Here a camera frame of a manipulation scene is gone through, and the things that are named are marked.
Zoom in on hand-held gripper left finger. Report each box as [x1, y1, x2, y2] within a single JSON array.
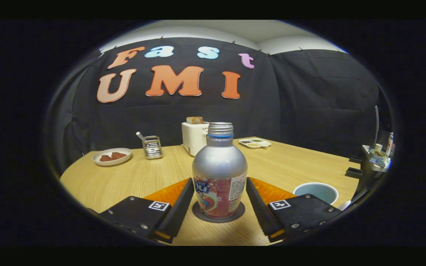
[[100, 178, 195, 243]]

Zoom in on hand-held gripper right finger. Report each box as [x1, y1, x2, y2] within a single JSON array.
[[246, 177, 343, 243]]

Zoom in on dark brown round coaster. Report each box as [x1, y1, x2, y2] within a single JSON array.
[[192, 201, 246, 223]]

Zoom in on white cup blue inside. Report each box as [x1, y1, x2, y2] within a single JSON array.
[[293, 182, 351, 211]]

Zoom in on silver juice bottle red label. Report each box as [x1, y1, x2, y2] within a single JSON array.
[[192, 122, 248, 218]]

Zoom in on wooden table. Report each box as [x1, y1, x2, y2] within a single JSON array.
[[60, 137, 363, 246]]

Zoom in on white divided snack tray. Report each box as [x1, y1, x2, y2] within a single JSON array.
[[239, 137, 272, 149]]

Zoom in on metal mesh utensil holder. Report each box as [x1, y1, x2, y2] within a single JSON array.
[[142, 136, 163, 160]]

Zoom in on white toaster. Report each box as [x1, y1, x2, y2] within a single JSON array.
[[182, 122, 210, 157]]

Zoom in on white oval plate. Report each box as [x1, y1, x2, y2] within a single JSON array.
[[92, 148, 132, 166]]

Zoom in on black backdrop cloth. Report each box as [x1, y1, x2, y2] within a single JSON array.
[[45, 37, 380, 174]]

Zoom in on side stand with small items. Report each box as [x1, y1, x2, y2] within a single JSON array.
[[361, 131, 395, 174]]

